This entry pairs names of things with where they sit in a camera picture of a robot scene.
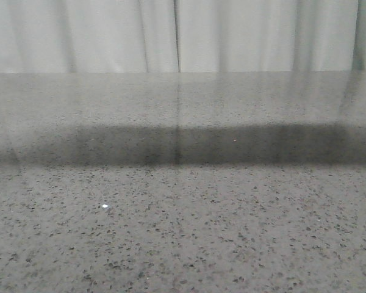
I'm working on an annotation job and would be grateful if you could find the white pleated curtain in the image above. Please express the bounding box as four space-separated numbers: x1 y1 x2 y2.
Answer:
0 1 366 73

